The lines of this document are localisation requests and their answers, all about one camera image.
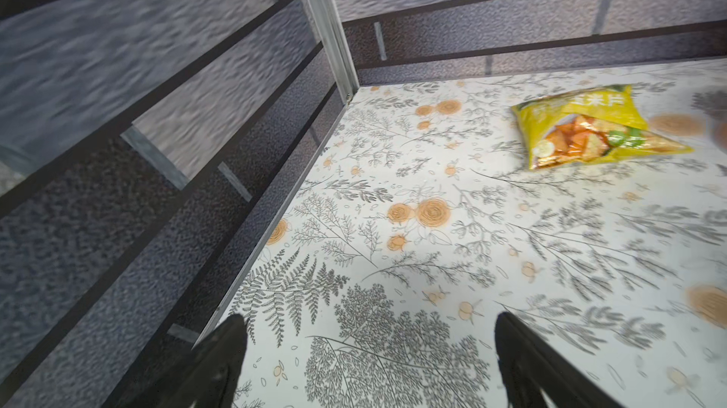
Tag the yellow snack bag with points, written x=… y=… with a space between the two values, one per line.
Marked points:
x=588 y=126

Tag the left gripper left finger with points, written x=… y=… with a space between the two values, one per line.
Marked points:
x=207 y=376

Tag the left aluminium frame post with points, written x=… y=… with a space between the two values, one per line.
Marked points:
x=331 y=30

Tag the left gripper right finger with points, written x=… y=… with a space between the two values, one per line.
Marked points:
x=533 y=372

